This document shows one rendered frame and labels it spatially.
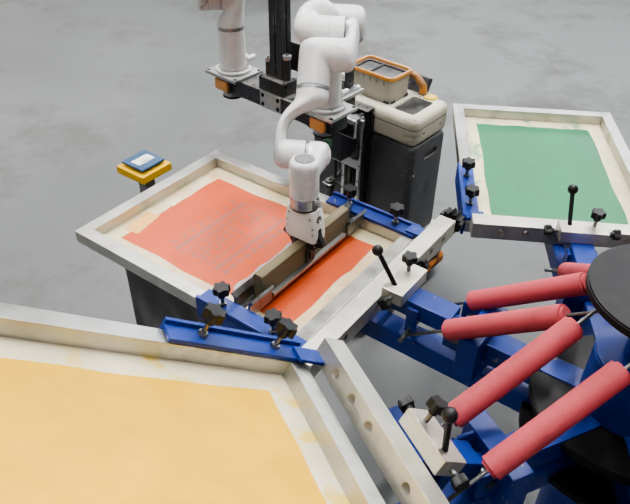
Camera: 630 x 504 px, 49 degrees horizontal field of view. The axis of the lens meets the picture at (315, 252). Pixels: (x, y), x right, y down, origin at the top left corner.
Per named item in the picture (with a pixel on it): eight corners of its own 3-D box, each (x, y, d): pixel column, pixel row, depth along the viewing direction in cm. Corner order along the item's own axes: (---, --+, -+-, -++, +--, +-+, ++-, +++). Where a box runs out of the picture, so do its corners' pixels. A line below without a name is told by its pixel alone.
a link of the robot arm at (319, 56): (306, 20, 187) (361, 23, 186) (300, 98, 187) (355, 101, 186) (301, -2, 171) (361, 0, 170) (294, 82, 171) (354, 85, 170)
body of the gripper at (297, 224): (329, 201, 174) (328, 236, 181) (297, 188, 179) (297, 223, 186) (311, 214, 169) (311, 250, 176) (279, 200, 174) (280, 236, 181)
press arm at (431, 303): (385, 305, 171) (386, 290, 168) (397, 293, 175) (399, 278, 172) (447, 335, 163) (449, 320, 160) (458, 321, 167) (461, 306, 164)
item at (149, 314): (141, 348, 222) (120, 244, 196) (150, 342, 225) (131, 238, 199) (250, 417, 201) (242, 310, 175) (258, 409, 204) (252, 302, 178)
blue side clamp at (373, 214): (324, 216, 210) (325, 197, 206) (334, 209, 214) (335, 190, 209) (410, 253, 197) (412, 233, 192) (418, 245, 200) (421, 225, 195)
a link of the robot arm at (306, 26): (294, -13, 177) (367, -10, 176) (308, 11, 214) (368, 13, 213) (291, 45, 180) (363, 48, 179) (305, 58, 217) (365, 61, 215)
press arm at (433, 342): (197, 249, 210) (195, 233, 206) (210, 240, 214) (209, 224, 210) (602, 455, 153) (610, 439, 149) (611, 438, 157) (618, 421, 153)
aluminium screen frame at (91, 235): (77, 241, 197) (74, 230, 195) (216, 159, 234) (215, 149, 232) (294, 364, 161) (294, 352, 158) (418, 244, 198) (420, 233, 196)
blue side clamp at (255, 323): (197, 316, 175) (194, 295, 170) (211, 306, 178) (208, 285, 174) (290, 369, 161) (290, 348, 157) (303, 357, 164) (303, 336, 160)
